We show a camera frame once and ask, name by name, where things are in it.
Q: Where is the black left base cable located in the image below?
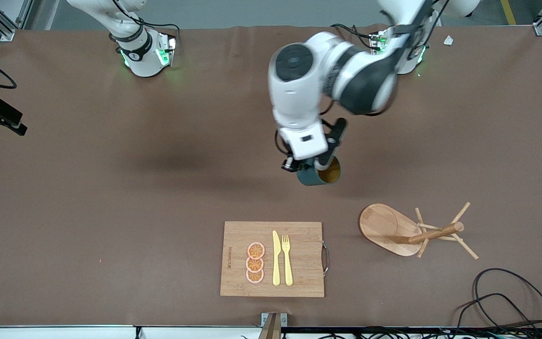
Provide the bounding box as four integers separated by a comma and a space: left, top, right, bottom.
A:
331, 24, 376, 50

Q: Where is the black base cable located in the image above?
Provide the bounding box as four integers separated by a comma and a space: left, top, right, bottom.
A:
331, 24, 376, 50
110, 0, 181, 46

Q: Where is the wooden mug rack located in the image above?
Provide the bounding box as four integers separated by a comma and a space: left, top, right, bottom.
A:
359, 202, 480, 260

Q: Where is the yellow plastic fork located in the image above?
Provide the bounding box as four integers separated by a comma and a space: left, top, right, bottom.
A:
281, 234, 294, 287

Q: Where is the metal bracket with post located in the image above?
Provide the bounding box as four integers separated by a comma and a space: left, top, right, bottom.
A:
258, 312, 288, 339

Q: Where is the black right base cable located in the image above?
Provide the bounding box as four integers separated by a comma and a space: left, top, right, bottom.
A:
110, 0, 181, 46

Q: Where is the dark teal mug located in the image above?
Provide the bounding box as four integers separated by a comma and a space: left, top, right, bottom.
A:
296, 157, 342, 187

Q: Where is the yellow plastic knife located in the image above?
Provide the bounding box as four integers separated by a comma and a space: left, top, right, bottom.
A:
272, 230, 282, 286

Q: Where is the bamboo cutting board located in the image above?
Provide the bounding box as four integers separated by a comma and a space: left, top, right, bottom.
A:
220, 221, 326, 298

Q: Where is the black looped cable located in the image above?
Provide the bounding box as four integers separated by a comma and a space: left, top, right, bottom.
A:
454, 293, 537, 339
472, 268, 542, 339

